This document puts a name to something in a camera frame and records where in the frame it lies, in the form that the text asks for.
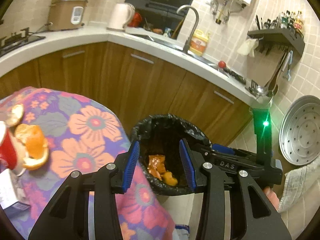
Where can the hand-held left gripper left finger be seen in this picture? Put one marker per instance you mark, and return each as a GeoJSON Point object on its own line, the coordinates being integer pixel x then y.
{"type": "Point", "coordinates": [131, 165]}

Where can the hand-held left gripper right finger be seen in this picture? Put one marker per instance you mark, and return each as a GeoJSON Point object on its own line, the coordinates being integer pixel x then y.
{"type": "Point", "coordinates": [186, 162]}

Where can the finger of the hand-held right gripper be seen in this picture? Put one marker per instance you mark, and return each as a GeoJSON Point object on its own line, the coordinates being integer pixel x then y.
{"type": "Point", "coordinates": [222, 148]}
{"type": "Point", "coordinates": [206, 153]}

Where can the orange snack wrapper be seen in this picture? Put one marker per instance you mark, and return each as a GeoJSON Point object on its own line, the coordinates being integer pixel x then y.
{"type": "Point", "coordinates": [155, 165]}

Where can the small orange peel piece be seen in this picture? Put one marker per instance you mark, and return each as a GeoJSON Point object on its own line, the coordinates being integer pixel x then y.
{"type": "Point", "coordinates": [170, 180]}

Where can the trash bin with black bag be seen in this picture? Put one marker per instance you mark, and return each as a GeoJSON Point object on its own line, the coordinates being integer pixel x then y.
{"type": "Point", "coordinates": [160, 125]}

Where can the large curled orange peel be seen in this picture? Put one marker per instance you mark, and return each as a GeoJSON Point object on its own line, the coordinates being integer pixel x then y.
{"type": "Point", "coordinates": [35, 145]}

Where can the white carton box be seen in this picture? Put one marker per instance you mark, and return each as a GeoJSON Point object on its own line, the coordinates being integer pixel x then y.
{"type": "Point", "coordinates": [12, 192]}

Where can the red paper cup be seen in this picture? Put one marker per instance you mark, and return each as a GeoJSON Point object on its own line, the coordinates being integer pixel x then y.
{"type": "Point", "coordinates": [7, 152]}

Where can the person's right hand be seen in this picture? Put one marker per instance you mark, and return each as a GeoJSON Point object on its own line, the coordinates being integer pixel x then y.
{"type": "Point", "coordinates": [271, 196]}

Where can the perforated metal steamer tray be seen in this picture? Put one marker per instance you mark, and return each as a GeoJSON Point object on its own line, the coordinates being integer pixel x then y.
{"type": "Point", "coordinates": [305, 135]}

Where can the metal ladle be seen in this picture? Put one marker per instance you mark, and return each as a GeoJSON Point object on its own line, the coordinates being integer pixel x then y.
{"type": "Point", "coordinates": [261, 90]}

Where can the grey towel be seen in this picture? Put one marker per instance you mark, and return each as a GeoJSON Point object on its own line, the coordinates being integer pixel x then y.
{"type": "Point", "coordinates": [300, 182]}

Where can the floral printed cloth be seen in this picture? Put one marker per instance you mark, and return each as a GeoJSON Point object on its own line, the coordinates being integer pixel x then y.
{"type": "Point", "coordinates": [87, 130]}

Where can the slotted metal spatula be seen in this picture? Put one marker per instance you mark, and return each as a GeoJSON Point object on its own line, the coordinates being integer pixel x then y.
{"type": "Point", "coordinates": [253, 85]}

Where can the black dish brush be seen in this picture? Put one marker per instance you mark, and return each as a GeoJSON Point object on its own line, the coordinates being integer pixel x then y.
{"type": "Point", "coordinates": [235, 75]}

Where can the blue hanging peeler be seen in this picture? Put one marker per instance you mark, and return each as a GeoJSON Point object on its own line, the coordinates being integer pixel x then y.
{"type": "Point", "coordinates": [288, 65]}

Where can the red tomato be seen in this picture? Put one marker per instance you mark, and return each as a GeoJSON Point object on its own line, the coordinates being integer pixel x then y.
{"type": "Point", "coordinates": [222, 64]}

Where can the wooden kitchen cabinet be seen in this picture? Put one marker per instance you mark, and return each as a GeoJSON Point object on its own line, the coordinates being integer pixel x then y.
{"type": "Point", "coordinates": [150, 80]}

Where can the white hanging gloves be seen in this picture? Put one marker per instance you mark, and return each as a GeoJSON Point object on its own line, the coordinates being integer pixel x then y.
{"type": "Point", "coordinates": [247, 47]}

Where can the yellow detergent bottle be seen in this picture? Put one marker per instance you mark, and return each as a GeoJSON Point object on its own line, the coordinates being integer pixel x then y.
{"type": "Point", "coordinates": [198, 43]}

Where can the metal sink faucet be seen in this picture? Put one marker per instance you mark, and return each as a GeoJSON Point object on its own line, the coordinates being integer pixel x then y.
{"type": "Point", "coordinates": [186, 45]}

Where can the row of condiment bottles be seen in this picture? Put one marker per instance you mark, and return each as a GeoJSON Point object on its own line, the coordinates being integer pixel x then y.
{"type": "Point", "coordinates": [297, 22]}

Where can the small cup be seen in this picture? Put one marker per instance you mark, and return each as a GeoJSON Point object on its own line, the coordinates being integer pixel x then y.
{"type": "Point", "coordinates": [167, 32]}

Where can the steel kitchen sink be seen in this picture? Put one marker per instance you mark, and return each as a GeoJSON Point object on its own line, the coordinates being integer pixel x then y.
{"type": "Point", "coordinates": [150, 38]}

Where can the orange carrot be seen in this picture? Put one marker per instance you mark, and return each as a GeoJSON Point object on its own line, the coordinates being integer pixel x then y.
{"type": "Point", "coordinates": [157, 30]}

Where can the water heater pipes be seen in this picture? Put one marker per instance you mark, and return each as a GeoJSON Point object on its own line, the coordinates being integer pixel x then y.
{"type": "Point", "coordinates": [219, 12]}

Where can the small dark bowl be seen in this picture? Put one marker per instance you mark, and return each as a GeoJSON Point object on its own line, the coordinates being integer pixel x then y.
{"type": "Point", "coordinates": [148, 26]}

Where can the white electric kettle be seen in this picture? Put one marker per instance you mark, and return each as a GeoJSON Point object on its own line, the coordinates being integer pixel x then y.
{"type": "Point", "coordinates": [120, 16]}

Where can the brown rice cooker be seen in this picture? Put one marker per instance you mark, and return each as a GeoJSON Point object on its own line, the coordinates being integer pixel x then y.
{"type": "Point", "coordinates": [65, 15]}

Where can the black gas stove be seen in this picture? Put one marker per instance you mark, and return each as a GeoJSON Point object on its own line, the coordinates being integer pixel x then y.
{"type": "Point", "coordinates": [20, 41]}

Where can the black wall shelf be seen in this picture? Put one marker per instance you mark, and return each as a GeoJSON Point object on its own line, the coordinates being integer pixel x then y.
{"type": "Point", "coordinates": [282, 38]}

